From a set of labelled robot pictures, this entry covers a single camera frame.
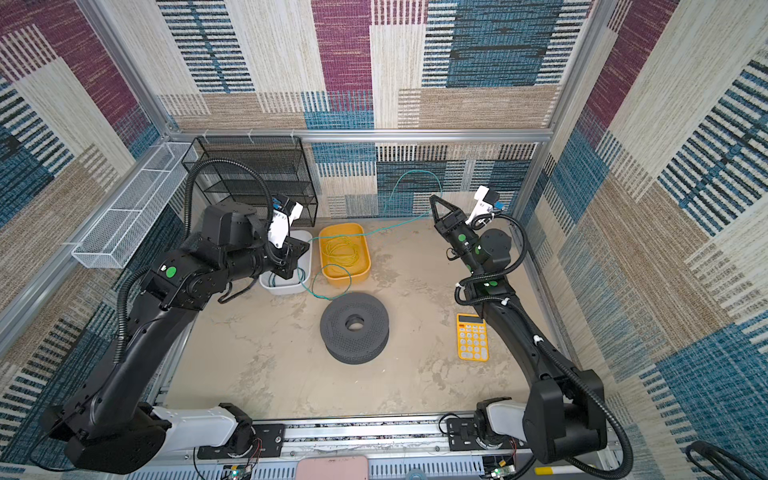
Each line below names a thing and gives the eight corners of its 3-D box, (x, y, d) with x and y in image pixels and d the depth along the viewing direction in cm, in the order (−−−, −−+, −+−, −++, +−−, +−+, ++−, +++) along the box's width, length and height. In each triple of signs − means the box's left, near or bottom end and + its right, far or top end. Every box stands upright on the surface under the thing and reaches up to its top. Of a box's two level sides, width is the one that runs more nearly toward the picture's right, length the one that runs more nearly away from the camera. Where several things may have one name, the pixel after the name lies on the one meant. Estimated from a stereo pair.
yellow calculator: (458, 359, 88) (459, 356, 86) (455, 316, 96) (457, 313, 95) (489, 361, 87) (491, 358, 85) (483, 318, 96) (485, 315, 94)
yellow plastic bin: (314, 288, 103) (310, 278, 99) (324, 234, 119) (321, 223, 114) (369, 288, 103) (368, 278, 98) (371, 234, 119) (370, 223, 114)
